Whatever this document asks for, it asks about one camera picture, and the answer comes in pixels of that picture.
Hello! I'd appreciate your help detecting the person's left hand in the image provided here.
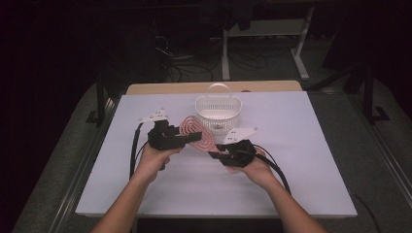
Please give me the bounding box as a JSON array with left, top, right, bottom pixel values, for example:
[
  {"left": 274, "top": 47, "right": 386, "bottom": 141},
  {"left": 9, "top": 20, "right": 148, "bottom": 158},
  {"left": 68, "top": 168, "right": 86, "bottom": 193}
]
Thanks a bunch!
[{"left": 136, "top": 141, "right": 185, "bottom": 183}]

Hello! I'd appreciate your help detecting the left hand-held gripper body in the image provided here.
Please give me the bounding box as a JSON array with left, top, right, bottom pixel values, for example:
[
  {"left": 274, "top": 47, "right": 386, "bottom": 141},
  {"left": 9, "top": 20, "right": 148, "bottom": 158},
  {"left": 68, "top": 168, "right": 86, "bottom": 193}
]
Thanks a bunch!
[{"left": 138, "top": 108, "right": 189, "bottom": 151}]

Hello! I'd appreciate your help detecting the dark hanging cloth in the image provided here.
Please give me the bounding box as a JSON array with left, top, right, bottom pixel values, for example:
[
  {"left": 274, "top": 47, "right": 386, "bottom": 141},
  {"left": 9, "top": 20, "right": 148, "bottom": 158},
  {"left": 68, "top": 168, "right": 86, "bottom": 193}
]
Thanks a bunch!
[{"left": 223, "top": 0, "right": 257, "bottom": 32}]

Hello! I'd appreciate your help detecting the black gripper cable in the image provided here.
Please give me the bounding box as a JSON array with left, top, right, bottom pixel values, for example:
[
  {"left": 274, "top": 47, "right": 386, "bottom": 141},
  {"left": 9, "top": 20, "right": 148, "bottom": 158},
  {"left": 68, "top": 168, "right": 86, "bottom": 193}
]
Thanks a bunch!
[
  {"left": 253, "top": 143, "right": 292, "bottom": 196},
  {"left": 128, "top": 121, "right": 151, "bottom": 181}
]

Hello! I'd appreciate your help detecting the thin black floor cable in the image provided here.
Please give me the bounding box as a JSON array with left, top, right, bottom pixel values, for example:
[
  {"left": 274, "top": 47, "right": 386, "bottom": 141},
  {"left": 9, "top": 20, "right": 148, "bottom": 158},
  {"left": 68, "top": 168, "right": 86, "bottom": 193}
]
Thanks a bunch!
[{"left": 352, "top": 192, "right": 382, "bottom": 233}]

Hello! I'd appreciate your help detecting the light wooden table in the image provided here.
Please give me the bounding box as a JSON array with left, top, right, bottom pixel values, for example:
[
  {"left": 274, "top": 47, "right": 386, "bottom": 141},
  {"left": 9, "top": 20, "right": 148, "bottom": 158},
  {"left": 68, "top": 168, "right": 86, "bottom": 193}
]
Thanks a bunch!
[{"left": 125, "top": 80, "right": 303, "bottom": 96}]

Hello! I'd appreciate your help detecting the black metal stand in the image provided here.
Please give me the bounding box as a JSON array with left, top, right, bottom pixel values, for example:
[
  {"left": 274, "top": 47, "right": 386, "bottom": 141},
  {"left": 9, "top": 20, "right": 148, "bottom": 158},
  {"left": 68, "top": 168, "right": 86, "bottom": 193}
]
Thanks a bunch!
[
  {"left": 85, "top": 73, "right": 109, "bottom": 126},
  {"left": 361, "top": 62, "right": 391, "bottom": 125}
]

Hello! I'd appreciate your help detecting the tangle of floor cables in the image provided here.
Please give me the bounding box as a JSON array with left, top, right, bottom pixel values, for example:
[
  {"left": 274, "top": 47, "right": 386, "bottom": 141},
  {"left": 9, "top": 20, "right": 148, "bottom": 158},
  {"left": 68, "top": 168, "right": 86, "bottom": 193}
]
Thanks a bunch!
[{"left": 154, "top": 32, "right": 271, "bottom": 83}]

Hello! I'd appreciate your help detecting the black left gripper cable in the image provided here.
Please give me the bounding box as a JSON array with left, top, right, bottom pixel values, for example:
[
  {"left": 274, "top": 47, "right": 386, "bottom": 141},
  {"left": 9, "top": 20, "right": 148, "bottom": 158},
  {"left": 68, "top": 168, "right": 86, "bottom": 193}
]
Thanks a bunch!
[{"left": 128, "top": 121, "right": 151, "bottom": 181}]

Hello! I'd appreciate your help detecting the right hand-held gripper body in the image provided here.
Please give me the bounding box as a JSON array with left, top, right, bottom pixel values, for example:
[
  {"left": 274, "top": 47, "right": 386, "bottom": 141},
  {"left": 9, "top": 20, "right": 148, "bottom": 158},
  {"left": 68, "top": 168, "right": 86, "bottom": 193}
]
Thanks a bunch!
[{"left": 215, "top": 126, "right": 259, "bottom": 169}]

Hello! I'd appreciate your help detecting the person's right hand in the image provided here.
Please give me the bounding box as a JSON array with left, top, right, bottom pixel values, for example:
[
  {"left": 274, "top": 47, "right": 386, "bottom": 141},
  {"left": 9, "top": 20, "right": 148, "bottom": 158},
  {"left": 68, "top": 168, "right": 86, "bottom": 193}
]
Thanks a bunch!
[{"left": 225, "top": 147, "right": 277, "bottom": 189}]

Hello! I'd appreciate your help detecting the metal floor rail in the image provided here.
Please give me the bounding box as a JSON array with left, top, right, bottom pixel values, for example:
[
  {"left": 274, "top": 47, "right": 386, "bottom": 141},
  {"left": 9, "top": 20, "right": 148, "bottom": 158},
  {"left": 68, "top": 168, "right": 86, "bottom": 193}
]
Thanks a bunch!
[
  {"left": 348, "top": 95, "right": 412, "bottom": 205},
  {"left": 48, "top": 96, "right": 121, "bottom": 233}
]

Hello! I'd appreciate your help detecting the white metal desk frame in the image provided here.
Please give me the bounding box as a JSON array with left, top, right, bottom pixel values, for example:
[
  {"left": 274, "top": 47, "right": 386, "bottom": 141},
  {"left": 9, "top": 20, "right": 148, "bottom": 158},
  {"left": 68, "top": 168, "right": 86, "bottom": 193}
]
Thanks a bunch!
[{"left": 221, "top": 5, "right": 316, "bottom": 82}]

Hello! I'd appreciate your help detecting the white perforated plastic basket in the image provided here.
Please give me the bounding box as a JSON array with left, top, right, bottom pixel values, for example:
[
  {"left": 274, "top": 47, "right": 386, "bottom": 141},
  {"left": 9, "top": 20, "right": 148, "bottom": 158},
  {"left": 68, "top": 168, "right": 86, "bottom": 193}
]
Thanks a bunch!
[{"left": 194, "top": 83, "right": 243, "bottom": 137}]

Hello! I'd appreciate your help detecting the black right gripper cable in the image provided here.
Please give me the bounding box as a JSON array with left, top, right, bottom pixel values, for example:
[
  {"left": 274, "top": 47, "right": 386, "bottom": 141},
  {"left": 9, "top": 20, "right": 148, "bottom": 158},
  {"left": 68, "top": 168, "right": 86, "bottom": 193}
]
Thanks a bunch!
[{"left": 253, "top": 143, "right": 292, "bottom": 196}]

